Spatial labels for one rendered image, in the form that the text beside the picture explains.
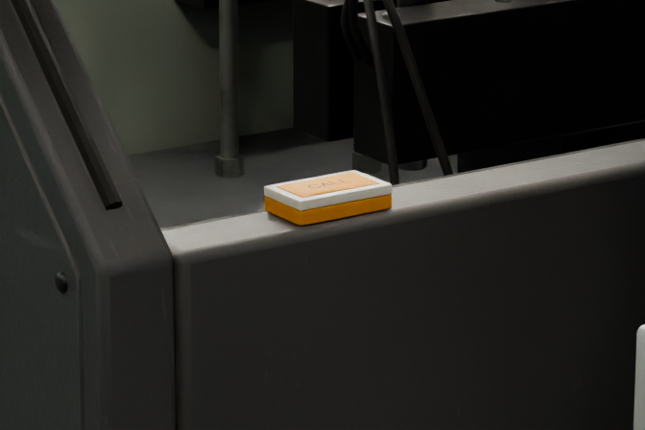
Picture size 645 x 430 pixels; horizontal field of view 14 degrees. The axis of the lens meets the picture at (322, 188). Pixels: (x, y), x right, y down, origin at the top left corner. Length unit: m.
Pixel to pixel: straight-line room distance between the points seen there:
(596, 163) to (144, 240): 0.25
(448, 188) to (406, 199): 0.03
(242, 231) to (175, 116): 0.60
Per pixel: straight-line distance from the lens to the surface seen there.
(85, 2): 1.67
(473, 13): 1.42
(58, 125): 1.11
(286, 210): 1.13
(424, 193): 1.18
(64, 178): 1.09
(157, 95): 1.71
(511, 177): 1.21
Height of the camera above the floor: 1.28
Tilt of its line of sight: 16 degrees down
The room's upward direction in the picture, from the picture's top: straight up
